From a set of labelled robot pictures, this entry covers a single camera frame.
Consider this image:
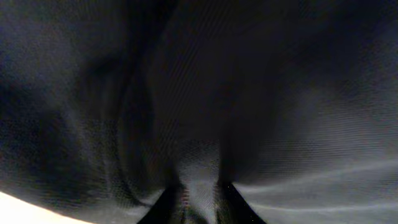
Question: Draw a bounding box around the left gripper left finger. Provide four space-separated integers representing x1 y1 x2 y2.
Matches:
137 184 185 224

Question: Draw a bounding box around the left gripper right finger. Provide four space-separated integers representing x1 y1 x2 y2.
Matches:
215 182 266 224

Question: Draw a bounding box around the black t-shirt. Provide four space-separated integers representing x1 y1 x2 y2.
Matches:
1 0 397 224

